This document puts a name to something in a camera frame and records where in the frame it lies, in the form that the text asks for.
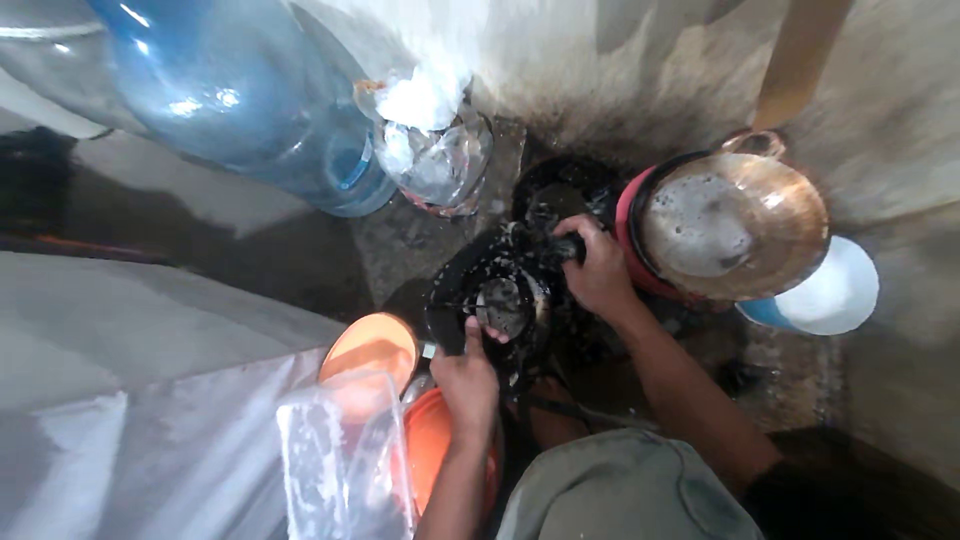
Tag person's right hand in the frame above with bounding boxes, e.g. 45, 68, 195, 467
553, 213, 639, 321

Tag person's left hand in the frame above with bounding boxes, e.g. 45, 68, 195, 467
430, 315, 511, 440

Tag black round soapy pan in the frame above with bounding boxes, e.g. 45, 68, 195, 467
425, 228, 554, 369

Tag person's left forearm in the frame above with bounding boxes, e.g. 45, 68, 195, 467
414, 427, 496, 540

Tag person's right forearm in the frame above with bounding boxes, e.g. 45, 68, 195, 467
609, 297, 785, 498

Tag red bucket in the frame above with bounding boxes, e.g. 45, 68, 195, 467
615, 165, 705, 303

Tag black round pan rim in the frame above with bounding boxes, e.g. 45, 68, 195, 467
628, 150, 714, 295

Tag black basin with water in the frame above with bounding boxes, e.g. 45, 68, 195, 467
512, 154, 621, 235

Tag light orange plastic bowl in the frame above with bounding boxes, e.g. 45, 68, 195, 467
318, 312, 419, 423

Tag bright orange bucket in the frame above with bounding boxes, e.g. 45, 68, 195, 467
402, 387, 501, 519

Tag clear plastic bag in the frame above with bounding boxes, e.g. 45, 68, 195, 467
353, 66, 495, 219

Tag clear plastic container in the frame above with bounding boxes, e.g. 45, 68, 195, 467
276, 369, 416, 540

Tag brown metal wok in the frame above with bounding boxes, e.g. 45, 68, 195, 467
642, 129, 831, 302

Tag person's legs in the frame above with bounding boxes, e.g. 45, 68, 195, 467
495, 377, 766, 540

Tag blue and white bucket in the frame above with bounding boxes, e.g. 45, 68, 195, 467
735, 235, 880, 336

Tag brown flat strip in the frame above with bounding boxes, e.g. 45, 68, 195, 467
751, 0, 855, 132

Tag light grey sheet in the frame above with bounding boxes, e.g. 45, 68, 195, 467
0, 251, 348, 540

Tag large blue water bottle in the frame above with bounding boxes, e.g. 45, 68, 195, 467
86, 0, 399, 219

